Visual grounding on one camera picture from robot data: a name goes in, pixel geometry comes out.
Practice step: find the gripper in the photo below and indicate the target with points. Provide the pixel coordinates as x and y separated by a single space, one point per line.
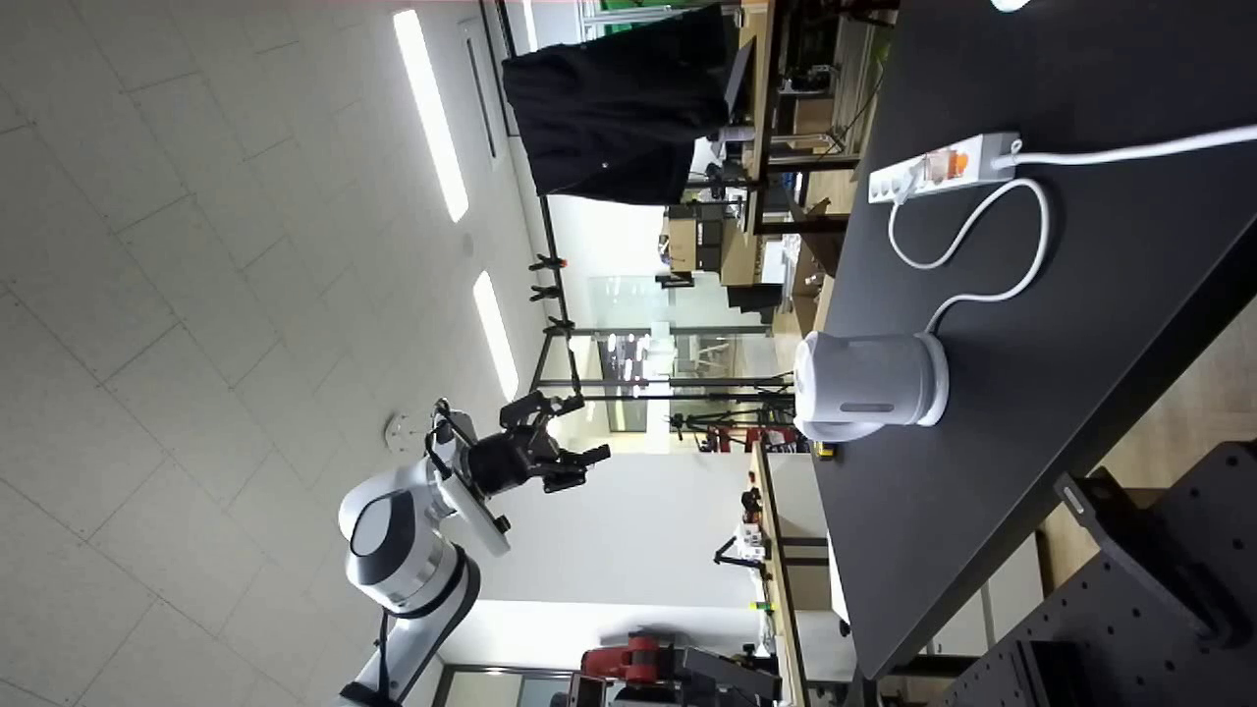
499 462

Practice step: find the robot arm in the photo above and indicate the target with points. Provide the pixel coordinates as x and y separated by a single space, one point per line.
403 550

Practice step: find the white electric kettle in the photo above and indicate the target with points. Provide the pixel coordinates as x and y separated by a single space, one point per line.
869 378

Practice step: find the ceiling light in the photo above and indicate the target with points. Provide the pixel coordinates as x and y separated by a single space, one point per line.
496 334
432 118

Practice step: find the glass partition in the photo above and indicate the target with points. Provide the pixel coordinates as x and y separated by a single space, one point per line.
668 334

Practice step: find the smoke detector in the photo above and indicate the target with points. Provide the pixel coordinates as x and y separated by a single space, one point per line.
403 432

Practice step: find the red and black machine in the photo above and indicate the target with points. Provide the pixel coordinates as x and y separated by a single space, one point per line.
648 668

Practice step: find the wooden desk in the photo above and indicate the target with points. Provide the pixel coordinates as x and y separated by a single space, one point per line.
786 589

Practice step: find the black cloth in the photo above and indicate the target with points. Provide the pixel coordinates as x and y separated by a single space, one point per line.
614 108

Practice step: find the row of wooden desks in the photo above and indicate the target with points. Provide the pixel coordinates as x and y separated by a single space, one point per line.
786 128

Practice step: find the white power strip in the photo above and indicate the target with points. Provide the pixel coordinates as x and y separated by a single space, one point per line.
948 167

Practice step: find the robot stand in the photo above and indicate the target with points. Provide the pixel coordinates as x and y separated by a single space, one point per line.
1110 638

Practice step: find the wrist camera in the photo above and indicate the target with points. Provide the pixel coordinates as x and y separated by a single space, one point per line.
479 516

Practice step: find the camera on tripod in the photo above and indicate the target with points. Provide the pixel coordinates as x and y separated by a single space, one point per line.
727 420

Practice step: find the black clamp bracket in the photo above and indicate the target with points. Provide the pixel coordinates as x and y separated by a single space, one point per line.
1149 550

